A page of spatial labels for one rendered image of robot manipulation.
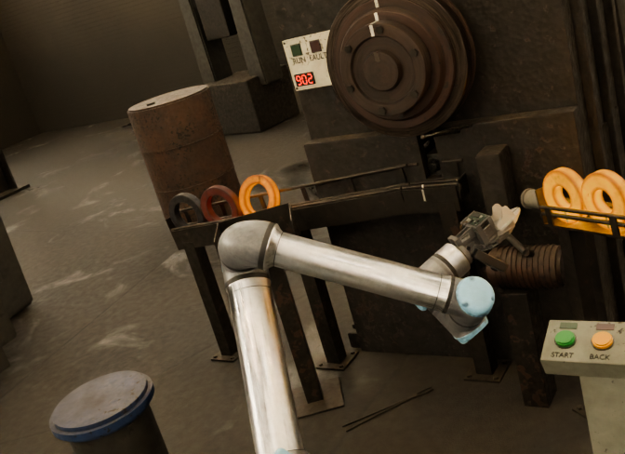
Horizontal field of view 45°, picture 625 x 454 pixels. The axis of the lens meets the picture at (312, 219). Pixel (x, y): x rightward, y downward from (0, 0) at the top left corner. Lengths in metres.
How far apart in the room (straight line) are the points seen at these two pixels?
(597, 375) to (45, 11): 11.74
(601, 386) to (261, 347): 0.76
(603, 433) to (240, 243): 0.90
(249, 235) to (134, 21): 9.83
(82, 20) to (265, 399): 10.74
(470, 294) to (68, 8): 11.03
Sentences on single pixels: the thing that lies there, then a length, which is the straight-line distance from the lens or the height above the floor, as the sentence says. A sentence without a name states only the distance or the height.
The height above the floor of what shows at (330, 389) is 0.01.
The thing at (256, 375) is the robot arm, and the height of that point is 0.61.
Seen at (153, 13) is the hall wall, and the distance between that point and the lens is 11.21.
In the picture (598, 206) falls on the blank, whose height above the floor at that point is 0.70.
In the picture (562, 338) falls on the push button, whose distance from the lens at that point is 1.68.
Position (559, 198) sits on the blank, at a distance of 2.18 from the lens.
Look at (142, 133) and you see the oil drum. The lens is 5.14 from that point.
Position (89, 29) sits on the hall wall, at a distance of 12.18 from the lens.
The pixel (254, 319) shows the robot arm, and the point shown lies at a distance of 1.84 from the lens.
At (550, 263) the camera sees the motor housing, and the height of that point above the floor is 0.50.
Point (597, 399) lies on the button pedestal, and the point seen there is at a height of 0.48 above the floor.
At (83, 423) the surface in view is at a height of 0.43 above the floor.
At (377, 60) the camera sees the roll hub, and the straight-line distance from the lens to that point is 2.27.
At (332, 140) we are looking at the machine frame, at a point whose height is 0.87.
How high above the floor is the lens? 1.47
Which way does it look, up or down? 18 degrees down
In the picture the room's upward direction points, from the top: 16 degrees counter-clockwise
